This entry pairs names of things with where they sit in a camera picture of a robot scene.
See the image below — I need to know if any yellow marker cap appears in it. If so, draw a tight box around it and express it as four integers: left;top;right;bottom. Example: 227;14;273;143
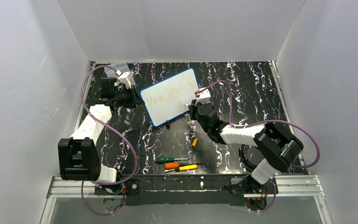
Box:
192;138;198;147

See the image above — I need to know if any blue framed whiteboard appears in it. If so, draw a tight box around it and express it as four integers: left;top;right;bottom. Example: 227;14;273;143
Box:
139;68;199;127

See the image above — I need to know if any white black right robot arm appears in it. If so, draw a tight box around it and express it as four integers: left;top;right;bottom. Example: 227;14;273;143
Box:
188;100;304;187

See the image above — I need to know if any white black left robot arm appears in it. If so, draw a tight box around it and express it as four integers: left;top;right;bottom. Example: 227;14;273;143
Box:
58;72;144;184

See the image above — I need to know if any clear plastic compartment box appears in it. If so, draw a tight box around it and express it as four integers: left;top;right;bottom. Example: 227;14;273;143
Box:
104;63;130;77

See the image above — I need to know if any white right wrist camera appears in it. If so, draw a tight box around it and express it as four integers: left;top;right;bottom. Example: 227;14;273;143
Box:
195;88;211;104

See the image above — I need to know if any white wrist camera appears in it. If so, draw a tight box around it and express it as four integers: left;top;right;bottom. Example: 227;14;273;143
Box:
195;88;211;104
116;70;136;89

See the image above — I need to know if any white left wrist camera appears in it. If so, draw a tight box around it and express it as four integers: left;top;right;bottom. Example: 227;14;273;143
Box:
116;70;136;89

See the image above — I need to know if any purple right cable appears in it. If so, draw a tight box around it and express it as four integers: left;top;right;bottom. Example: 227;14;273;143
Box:
194;80;321;212

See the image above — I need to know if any purple cable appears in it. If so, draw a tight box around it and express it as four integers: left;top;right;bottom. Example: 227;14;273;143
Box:
80;65;139;216
194;80;321;212

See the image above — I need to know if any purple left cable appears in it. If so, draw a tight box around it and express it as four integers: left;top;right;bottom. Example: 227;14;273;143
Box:
80;65;139;216

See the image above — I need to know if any black coiled cable bundle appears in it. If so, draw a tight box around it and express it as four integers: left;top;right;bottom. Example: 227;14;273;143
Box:
239;144;263;174

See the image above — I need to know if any yellow handled screwdriver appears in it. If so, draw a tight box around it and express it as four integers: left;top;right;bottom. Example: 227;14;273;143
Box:
165;164;198;173

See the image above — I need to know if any orange handled screwdriver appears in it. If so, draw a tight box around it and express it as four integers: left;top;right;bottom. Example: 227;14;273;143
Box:
165;162;203;170

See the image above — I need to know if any green handled screwdriver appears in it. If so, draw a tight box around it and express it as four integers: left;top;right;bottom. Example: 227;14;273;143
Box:
154;157;188;164

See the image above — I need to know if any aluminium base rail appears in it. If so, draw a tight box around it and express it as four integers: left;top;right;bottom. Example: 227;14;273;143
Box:
47;174;325;198

